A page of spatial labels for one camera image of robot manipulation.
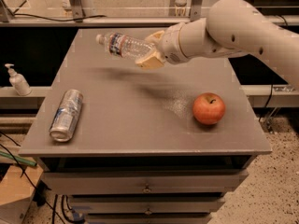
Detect top grey drawer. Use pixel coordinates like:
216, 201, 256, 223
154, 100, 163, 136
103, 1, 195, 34
42, 170, 249, 195

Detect cardboard box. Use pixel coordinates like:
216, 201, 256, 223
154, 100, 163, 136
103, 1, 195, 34
0, 165, 43, 224

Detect silver redbull can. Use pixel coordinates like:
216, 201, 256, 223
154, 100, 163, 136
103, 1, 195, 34
50, 90, 83, 142

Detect clear plastic water bottle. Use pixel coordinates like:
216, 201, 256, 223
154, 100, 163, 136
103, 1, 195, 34
96, 32, 155, 61

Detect metal bracket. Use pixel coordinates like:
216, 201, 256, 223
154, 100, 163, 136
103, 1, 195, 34
69, 0, 84, 22
190, 0, 203, 21

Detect middle grey drawer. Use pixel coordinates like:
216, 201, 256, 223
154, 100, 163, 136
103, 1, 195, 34
69, 194, 224, 215

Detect black floor cables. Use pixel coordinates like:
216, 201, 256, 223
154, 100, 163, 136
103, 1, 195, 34
0, 131, 85, 224

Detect white pump dispenser bottle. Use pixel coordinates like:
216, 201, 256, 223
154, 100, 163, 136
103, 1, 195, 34
5, 63, 31, 96

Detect green rod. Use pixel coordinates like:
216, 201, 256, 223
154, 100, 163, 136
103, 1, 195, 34
0, 151, 37, 167

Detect right metal bracket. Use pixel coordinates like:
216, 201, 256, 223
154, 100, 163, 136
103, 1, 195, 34
190, 0, 203, 21

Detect bottom grey drawer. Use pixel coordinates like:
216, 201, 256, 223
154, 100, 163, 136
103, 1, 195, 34
86, 214, 212, 224

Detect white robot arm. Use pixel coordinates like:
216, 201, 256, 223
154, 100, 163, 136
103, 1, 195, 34
135, 0, 299, 89

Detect grey drawer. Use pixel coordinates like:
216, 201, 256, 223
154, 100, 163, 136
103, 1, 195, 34
42, 170, 249, 195
69, 194, 224, 215
86, 214, 212, 224

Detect black cable on shelf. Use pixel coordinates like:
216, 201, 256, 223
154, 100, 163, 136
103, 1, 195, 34
12, 0, 107, 22

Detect left metal bracket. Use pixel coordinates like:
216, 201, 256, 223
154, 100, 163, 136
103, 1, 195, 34
69, 0, 84, 22

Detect grey drawer cabinet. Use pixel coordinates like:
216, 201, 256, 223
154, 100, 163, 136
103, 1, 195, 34
18, 27, 273, 224

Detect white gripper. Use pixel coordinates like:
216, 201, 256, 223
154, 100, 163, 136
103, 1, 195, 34
135, 23, 189, 69

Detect red apple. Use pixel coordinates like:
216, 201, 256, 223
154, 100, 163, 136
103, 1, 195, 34
192, 92, 226, 125

